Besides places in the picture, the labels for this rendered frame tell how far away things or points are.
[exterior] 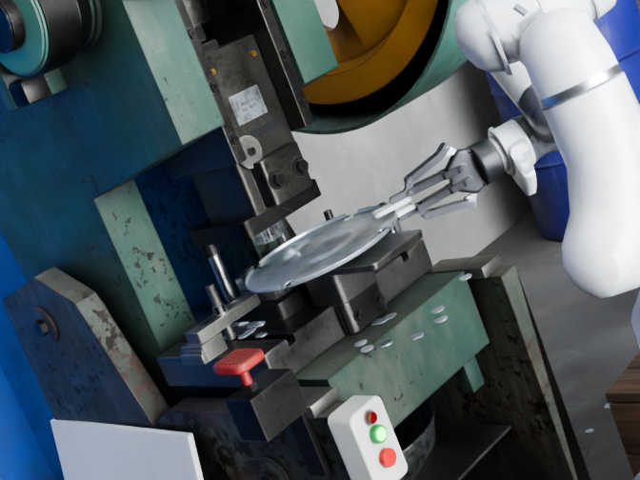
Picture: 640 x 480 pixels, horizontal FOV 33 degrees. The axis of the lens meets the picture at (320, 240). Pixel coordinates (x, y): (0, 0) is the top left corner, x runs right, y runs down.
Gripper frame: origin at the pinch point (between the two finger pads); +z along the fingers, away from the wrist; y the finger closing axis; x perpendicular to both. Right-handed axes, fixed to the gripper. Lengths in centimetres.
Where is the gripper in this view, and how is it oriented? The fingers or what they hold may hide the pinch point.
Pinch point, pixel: (393, 210)
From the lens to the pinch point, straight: 187.6
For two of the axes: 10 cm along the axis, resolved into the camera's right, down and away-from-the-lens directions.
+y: -4.5, -8.6, -2.4
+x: 1.5, 1.9, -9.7
